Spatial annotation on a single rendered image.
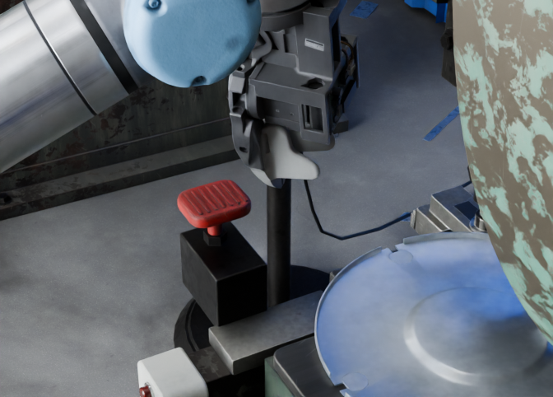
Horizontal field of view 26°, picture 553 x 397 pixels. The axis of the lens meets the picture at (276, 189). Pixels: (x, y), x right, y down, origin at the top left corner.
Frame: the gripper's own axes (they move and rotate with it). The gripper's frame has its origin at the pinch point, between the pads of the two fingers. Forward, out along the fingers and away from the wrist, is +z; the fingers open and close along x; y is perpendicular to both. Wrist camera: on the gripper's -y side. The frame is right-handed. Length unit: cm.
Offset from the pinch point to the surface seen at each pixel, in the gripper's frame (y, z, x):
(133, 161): -83, 113, 92
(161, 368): -13.3, 29.2, -4.4
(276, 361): 3.7, 12.1, -10.2
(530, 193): 28, -39, -31
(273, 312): -5.5, 30.3, 6.9
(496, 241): 26, -32, -29
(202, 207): -13.4, 18.8, 9.3
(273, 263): -32, 89, 57
